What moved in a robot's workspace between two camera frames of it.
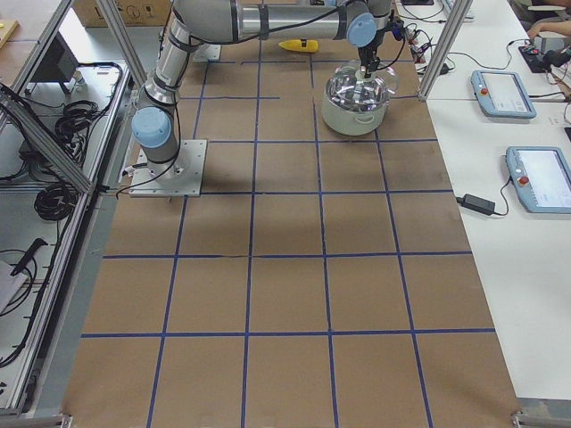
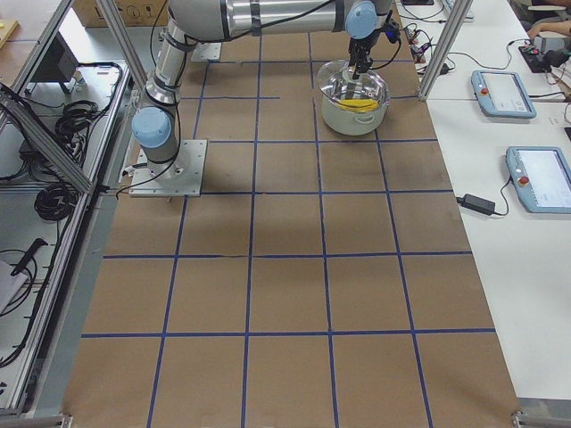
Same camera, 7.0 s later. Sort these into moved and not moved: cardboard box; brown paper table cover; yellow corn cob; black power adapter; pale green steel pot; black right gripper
Moved: black right gripper; yellow corn cob
Not moved: cardboard box; brown paper table cover; pale green steel pot; black power adapter
